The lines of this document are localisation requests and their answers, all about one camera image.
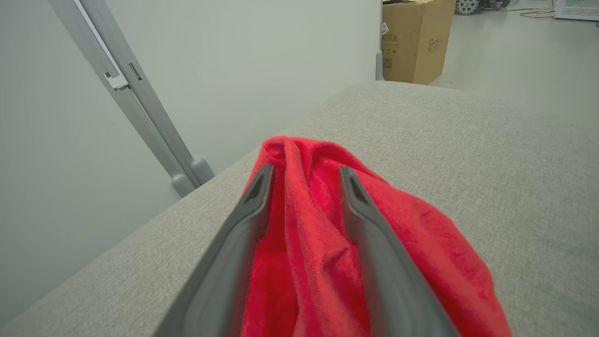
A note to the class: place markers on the red shorts white stripe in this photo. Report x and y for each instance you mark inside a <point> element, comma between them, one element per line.
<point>318,234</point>

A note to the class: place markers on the dark wheeled chassis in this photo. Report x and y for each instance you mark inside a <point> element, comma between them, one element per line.
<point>495,3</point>

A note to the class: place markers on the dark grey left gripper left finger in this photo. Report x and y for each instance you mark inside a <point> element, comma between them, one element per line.
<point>220,281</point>

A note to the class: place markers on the grey fabric sofa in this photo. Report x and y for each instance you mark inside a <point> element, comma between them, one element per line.
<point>491,164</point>

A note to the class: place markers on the white printed box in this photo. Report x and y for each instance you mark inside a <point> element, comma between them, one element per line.
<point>578,8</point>

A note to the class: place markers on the brown cardboard box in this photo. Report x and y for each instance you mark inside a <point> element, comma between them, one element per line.
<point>412,42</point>

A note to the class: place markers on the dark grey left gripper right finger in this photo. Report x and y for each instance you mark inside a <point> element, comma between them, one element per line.
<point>393,290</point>

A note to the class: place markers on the white toothed wheel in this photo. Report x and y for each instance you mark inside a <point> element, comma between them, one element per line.
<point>466,6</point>

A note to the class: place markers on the grey partition foot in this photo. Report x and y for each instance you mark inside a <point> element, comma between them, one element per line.
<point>379,68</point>

